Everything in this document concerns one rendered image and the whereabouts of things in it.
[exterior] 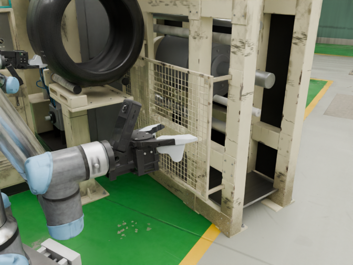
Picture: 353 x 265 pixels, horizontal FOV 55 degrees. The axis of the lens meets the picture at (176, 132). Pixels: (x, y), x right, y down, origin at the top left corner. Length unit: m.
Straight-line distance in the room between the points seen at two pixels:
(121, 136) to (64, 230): 0.22
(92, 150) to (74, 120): 1.57
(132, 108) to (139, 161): 0.12
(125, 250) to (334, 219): 1.35
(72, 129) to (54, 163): 1.61
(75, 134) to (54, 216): 1.59
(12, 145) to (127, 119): 0.25
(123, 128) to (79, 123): 1.58
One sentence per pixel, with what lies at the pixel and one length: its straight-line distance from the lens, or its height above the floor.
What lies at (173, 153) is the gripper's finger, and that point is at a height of 1.04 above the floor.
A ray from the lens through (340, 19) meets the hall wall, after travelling 10.37.
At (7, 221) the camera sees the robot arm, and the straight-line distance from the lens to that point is 0.74.
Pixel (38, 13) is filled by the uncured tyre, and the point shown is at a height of 1.27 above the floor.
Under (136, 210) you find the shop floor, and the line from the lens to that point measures 2.36.
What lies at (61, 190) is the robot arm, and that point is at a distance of 0.71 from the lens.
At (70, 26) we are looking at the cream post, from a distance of 2.16.
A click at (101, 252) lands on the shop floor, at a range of 2.08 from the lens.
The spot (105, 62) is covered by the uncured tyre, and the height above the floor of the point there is 0.97.
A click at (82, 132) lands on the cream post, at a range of 2.32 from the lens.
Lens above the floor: 1.38
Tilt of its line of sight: 23 degrees down
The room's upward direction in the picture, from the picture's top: straight up
